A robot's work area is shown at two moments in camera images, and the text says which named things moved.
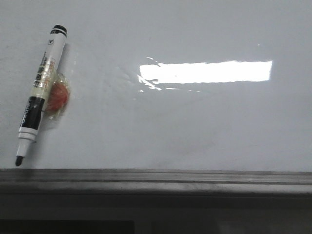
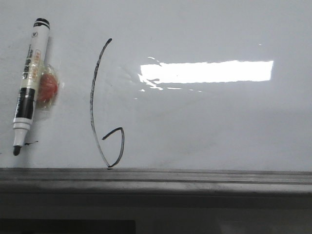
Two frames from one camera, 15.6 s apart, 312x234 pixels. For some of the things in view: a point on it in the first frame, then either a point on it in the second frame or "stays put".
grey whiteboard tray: [119, 182] stays put
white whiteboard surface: [218, 86] stays put
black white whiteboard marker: [32, 113] -> [32, 73]
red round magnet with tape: [59, 98] -> [48, 86]
